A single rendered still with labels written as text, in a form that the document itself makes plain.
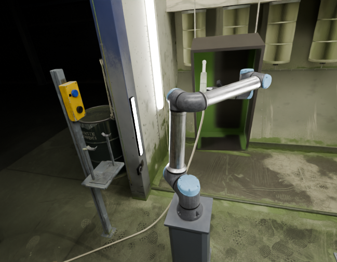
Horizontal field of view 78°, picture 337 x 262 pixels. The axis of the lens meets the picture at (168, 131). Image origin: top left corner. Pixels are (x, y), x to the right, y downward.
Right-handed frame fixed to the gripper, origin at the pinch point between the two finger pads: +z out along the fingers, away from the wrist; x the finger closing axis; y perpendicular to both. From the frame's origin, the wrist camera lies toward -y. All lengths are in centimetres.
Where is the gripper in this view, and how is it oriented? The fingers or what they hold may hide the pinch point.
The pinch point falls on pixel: (202, 91)
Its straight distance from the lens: 164.3
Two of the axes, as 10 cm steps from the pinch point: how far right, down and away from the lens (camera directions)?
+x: 1.1, -7.9, 6.1
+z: -9.9, -0.2, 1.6
